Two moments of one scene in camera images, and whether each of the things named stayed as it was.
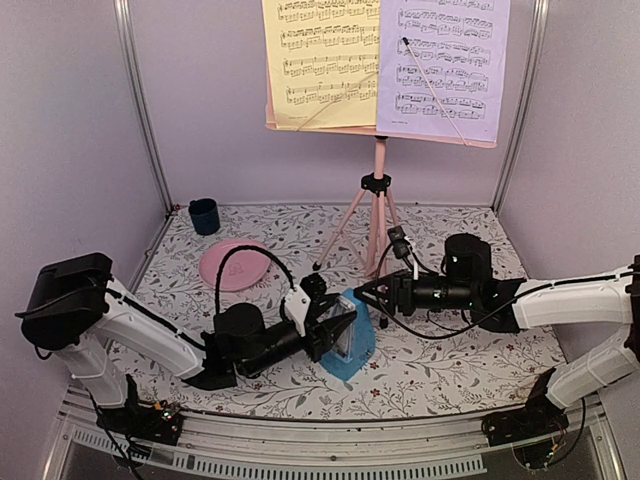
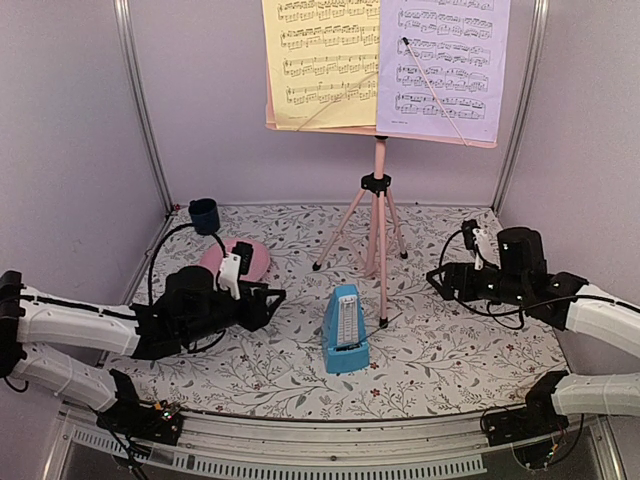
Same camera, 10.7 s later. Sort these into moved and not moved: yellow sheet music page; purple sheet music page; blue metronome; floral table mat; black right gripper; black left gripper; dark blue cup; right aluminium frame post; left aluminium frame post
Moved: black left gripper; black right gripper; blue metronome
Not moved: left aluminium frame post; yellow sheet music page; right aluminium frame post; purple sheet music page; dark blue cup; floral table mat
